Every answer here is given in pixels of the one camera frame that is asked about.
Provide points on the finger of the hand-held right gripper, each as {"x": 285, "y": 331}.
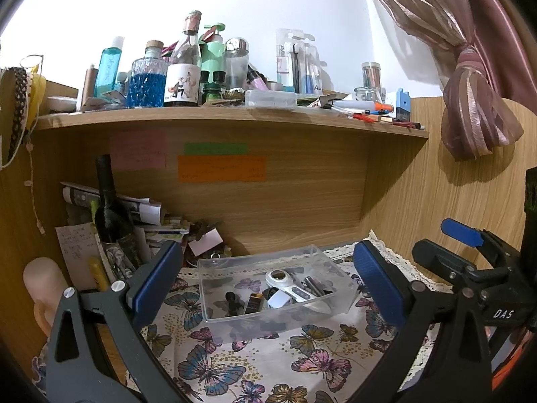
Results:
{"x": 440, "y": 260}
{"x": 461, "y": 230}

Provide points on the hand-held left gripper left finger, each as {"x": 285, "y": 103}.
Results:
{"x": 157, "y": 277}

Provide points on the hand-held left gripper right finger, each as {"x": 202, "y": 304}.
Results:
{"x": 377, "y": 281}

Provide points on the clear plastic box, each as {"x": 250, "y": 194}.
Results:
{"x": 218, "y": 277}

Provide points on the white handheld electronic device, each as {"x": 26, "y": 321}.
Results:
{"x": 293, "y": 291}

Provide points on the white tape roll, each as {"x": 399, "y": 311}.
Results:
{"x": 280, "y": 300}

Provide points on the small black cylinder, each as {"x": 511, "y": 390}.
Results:
{"x": 270, "y": 292}

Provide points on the thin yellow candle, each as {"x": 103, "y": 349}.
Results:
{"x": 98, "y": 275}

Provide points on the pile of papers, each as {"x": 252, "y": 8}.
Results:
{"x": 151, "y": 218}

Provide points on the white paper tag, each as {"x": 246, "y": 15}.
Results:
{"x": 205, "y": 242}

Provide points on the dark wine bottle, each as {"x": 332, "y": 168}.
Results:
{"x": 111, "y": 218}

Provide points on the handwritten white note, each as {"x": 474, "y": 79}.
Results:
{"x": 75, "y": 252}

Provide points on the orange sticky note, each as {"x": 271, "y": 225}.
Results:
{"x": 222, "y": 168}

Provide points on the pink sticky note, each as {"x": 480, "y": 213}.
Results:
{"x": 138, "y": 150}

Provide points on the butterfly print tablecloth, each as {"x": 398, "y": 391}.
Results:
{"x": 272, "y": 357}

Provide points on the small blue box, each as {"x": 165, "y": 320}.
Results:
{"x": 402, "y": 105}

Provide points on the green sticky note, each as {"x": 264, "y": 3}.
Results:
{"x": 216, "y": 149}

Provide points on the group of pens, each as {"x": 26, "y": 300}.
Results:
{"x": 369, "y": 111}

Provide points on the blue cartoon sticker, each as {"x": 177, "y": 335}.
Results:
{"x": 38, "y": 371}

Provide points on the pink striped curtain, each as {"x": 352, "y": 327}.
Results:
{"x": 470, "y": 71}

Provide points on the glass jar with silver foil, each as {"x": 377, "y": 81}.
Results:
{"x": 371, "y": 75}

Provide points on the wooden shelf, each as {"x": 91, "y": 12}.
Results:
{"x": 251, "y": 119}

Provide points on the glass decanter with blue beads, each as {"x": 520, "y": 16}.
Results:
{"x": 147, "y": 88}

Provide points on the clear bottle with illustrated label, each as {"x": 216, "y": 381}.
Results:
{"x": 182, "y": 86}

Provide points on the dark green ink bottle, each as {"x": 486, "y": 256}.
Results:
{"x": 215, "y": 86}

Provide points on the brown cardboard tube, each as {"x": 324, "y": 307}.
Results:
{"x": 89, "y": 86}

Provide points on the flat white plastic case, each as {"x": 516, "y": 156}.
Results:
{"x": 270, "y": 98}

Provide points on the tall blue liquid bottle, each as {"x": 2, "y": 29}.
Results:
{"x": 107, "y": 69}

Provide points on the patterned lace ribbon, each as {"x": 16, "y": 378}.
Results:
{"x": 17, "y": 105}

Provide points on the clear tumbler with silver lid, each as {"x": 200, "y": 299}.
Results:
{"x": 236, "y": 65}

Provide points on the green pump bottle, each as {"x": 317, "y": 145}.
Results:
{"x": 212, "y": 54}

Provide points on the toothbrush blister pack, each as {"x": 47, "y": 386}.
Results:
{"x": 298, "y": 63}

